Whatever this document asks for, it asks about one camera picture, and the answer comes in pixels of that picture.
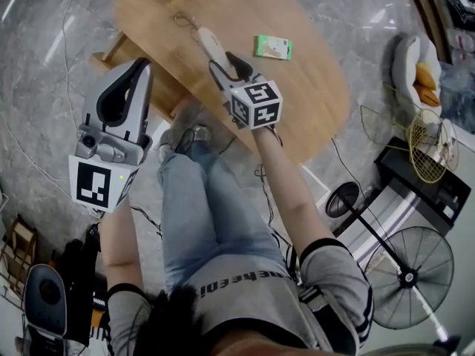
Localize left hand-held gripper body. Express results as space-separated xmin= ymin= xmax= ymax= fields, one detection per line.
xmin=68 ymin=122 xmax=154 ymax=214

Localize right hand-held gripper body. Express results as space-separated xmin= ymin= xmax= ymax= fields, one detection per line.
xmin=221 ymin=73 xmax=284 ymax=131

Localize white elongated item with string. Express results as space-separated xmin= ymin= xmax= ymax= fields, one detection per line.
xmin=172 ymin=12 xmax=229 ymax=68

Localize green packet item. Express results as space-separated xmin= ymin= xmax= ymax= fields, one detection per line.
xmin=253 ymin=34 xmax=294 ymax=62

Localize person's right forearm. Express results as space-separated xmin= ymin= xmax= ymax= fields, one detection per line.
xmin=251 ymin=123 xmax=337 ymax=256

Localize person's left forearm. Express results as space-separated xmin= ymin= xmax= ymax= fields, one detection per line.
xmin=99 ymin=197 xmax=146 ymax=293

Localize wooden table top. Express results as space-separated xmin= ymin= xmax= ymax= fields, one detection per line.
xmin=113 ymin=0 xmax=353 ymax=163

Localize person's left grey shoe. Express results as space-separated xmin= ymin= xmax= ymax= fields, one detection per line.
xmin=157 ymin=129 xmax=180 ymax=164

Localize person's grey shoe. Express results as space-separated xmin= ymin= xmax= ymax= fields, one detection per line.
xmin=157 ymin=129 xmax=180 ymax=164
xmin=189 ymin=123 xmax=212 ymax=144

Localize person's right grey shoe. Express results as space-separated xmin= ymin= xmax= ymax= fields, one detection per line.
xmin=189 ymin=123 xmax=212 ymax=144

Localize black bag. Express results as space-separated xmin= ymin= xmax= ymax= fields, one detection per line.
xmin=54 ymin=222 xmax=111 ymax=349

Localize person's blue jeans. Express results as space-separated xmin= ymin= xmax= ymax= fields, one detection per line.
xmin=157 ymin=139 xmax=300 ymax=292

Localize grey padded seat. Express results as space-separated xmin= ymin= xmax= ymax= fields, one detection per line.
xmin=23 ymin=263 xmax=70 ymax=339

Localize white padded chair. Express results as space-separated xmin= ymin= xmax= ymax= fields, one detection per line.
xmin=384 ymin=33 xmax=444 ymax=119

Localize orange cushion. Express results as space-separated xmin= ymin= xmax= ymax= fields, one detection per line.
xmin=413 ymin=62 xmax=442 ymax=108

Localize black flat box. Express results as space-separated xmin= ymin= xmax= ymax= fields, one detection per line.
xmin=373 ymin=136 xmax=473 ymax=234

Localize person's grey striped shirt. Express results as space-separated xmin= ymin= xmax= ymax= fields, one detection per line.
xmin=106 ymin=237 xmax=374 ymax=356

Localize black standing fan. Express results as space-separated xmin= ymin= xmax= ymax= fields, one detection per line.
xmin=325 ymin=182 xmax=456 ymax=331

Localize white floor cable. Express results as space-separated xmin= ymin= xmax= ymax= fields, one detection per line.
xmin=0 ymin=0 xmax=98 ymax=218

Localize black thin cable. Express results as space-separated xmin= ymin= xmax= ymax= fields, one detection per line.
xmin=254 ymin=163 xmax=300 ymax=285

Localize wooden stool frame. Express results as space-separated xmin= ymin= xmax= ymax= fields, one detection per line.
xmin=0 ymin=215 xmax=39 ymax=297

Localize black floor cable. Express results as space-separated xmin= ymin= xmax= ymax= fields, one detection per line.
xmin=330 ymin=136 xmax=390 ymax=244

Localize gold wire rack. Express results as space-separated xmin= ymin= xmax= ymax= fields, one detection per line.
xmin=359 ymin=83 xmax=460 ymax=184

